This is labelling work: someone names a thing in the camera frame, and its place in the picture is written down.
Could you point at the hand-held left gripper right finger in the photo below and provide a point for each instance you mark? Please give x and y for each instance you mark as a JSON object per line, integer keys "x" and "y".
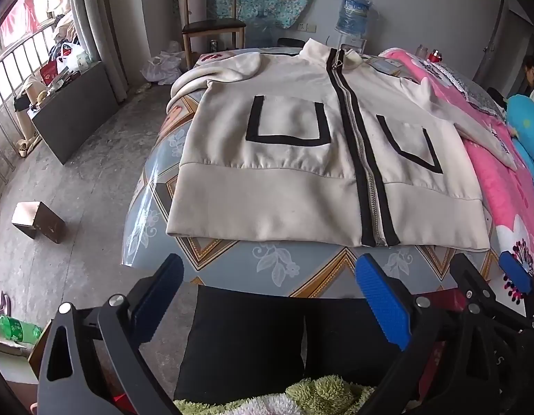
{"x": 383, "y": 302}

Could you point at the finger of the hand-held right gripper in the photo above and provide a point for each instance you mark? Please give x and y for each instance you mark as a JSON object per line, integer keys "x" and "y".
{"x": 470, "y": 279}
{"x": 515, "y": 273}

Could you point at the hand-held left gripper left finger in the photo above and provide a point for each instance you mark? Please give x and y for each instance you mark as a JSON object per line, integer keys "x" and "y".
{"x": 159, "y": 294}

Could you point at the cream zip jacket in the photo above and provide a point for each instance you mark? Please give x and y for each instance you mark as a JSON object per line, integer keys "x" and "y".
{"x": 293, "y": 173}

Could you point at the pink floral blanket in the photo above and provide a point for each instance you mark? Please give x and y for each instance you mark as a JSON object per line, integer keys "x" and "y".
{"x": 492, "y": 173}

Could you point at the table with patterned tablecloth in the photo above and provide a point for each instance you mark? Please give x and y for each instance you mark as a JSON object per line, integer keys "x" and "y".
{"x": 267, "y": 263}

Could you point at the green shaggy rug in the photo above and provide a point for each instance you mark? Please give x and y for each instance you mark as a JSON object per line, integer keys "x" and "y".
{"x": 310, "y": 393}

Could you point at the small wooden box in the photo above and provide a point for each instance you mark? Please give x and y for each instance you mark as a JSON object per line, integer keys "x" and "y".
{"x": 38, "y": 222}

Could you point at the green plastic bottle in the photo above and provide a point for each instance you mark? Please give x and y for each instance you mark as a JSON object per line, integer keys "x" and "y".
{"x": 16, "y": 329}

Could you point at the blue pillow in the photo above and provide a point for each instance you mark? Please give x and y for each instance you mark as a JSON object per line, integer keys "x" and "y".
{"x": 528, "y": 125}

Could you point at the grey lace-edged cloth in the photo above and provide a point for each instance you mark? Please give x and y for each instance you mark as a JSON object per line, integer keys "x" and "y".
{"x": 474, "y": 88}

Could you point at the dark low cabinet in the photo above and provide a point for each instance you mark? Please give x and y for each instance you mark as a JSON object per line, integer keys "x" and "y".
{"x": 76, "y": 112}

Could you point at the white plastic bag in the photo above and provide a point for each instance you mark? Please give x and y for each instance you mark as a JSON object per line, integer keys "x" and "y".
{"x": 163, "y": 65}

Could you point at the grey door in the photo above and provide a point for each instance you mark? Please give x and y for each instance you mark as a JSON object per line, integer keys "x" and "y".
{"x": 494, "y": 43}

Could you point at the red bag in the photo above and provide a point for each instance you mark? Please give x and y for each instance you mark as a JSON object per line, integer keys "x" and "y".
{"x": 49, "y": 69}

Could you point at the white bag on sill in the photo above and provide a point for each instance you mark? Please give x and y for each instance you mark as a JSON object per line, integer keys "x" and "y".
{"x": 74, "y": 57}

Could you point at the metal window railing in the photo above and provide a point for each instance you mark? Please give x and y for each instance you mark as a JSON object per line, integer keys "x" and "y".
{"x": 3, "y": 95}

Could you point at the white water dispenser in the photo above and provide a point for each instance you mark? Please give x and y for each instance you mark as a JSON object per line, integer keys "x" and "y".
{"x": 352, "y": 44}

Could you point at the wooden chair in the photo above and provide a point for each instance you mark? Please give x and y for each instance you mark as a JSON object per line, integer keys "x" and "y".
{"x": 213, "y": 26}

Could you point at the grey curtain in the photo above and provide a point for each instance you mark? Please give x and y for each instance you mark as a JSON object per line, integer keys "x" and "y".
{"x": 98, "y": 26}

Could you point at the empty clear water jug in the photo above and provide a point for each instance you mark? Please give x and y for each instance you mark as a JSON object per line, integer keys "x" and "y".
{"x": 260, "y": 32}

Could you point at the blue water jug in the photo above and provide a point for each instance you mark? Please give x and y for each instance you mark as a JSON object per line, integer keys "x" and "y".
{"x": 353, "y": 15}

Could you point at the white wall socket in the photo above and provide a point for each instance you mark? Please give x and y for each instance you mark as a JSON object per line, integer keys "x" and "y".
{"x": 306, "y": 27}

